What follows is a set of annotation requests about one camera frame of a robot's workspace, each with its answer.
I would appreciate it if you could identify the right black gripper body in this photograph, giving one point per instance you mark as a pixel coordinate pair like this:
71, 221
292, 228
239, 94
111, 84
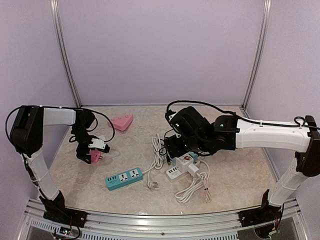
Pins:
171, 146

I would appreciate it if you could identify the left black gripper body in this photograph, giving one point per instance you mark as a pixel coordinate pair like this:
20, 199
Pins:
80, 149

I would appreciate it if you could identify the pink square adapter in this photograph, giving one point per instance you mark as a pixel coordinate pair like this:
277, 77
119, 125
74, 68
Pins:
95, 155

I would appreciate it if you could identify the white cube socket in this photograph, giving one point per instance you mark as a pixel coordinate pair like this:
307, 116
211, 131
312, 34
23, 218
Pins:
182, 163

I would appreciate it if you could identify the teal charger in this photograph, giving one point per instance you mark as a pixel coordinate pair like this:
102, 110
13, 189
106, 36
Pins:
194, 156

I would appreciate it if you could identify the white square adapter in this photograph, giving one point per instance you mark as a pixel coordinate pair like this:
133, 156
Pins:
102, 137

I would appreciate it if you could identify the white power strip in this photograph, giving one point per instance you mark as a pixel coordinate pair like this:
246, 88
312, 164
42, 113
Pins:
173, 174

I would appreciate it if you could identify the pink triangular power strip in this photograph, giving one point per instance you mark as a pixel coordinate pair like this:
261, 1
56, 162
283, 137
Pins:
121, 123

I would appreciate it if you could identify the small white charger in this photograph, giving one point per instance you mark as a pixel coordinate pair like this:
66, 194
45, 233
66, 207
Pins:
193, 170

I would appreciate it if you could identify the teal power strip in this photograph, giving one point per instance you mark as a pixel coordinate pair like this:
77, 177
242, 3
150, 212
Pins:
124, 179

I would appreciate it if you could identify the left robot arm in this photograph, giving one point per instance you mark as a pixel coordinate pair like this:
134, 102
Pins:
26, 136

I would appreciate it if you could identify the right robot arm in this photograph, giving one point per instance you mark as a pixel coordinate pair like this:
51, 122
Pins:
230, 131

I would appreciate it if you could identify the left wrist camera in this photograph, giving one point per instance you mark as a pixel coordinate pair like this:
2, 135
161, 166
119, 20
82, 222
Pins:
100, 145

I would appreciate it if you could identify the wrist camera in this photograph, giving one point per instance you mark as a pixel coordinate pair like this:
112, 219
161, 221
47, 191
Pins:
171, 117
100, 145

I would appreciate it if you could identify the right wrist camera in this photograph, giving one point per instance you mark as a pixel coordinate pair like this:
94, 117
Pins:
171, 117

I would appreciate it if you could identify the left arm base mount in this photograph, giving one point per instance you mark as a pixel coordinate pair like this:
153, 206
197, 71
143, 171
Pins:
71, 217

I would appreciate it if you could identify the aluminium front rail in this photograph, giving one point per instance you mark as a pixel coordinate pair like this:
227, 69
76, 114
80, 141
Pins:
224, 225

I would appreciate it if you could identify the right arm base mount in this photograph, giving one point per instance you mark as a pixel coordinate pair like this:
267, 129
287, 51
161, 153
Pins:
259, 215

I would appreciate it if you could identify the left aluminium post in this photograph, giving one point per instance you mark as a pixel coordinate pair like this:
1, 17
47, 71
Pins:
55, 11

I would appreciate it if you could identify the aluminium post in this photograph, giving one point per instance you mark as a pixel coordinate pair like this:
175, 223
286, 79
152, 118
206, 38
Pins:
258, 53
55, 11

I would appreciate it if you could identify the right aluminium post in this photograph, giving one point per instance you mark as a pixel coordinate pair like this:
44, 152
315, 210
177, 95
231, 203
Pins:
258, 53

